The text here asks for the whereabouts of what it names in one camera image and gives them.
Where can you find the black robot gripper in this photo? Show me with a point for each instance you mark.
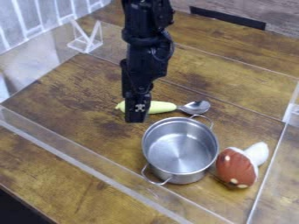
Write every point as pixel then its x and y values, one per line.
pixel 144 66

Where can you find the green handled metal spoon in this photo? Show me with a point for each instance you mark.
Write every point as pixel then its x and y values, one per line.
pixel 193 108

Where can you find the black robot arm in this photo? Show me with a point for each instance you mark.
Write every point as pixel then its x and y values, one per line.
pixel 148 16

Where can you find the small steel pot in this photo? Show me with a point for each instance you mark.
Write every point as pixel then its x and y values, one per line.
pixel 181 148

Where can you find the clear acrylic front barrier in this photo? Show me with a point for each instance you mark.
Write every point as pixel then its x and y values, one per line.
pixel 166 201

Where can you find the clear acrylic barrier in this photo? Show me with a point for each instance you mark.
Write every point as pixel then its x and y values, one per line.
pixel 166 201
pixel 277 203

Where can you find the red plush mushroom toy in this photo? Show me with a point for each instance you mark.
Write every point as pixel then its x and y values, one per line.
pixel 237 164

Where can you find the black strip on table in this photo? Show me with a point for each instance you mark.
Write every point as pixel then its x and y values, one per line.
pixel 229 18

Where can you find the clear acrylic right barrier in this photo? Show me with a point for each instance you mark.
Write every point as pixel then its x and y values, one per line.
pixel 277 203

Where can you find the clear acrylic triangle bracket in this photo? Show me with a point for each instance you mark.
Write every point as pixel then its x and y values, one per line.
pixel 86 43

